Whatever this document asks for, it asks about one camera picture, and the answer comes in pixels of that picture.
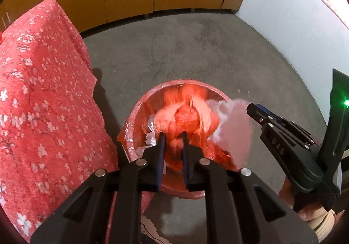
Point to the red plastic trash bin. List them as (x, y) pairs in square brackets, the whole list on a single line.
[(141, 109)]

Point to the red floral tablecloth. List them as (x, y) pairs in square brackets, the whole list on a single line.
[(41, 83)]

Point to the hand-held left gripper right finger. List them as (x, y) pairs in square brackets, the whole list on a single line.
[(186, 162)]

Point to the person's right hand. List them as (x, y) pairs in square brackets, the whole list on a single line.
[(310, 215)]

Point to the pale pink plastic bag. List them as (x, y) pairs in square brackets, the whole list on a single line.
[(234, 135)]

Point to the long orange plastic bag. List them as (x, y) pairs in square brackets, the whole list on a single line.
[(188, 118)]

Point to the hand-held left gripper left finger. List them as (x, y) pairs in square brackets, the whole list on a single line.
[(159, 162)]

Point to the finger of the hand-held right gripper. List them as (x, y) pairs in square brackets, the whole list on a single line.
[(256, 113), (289, 128)]

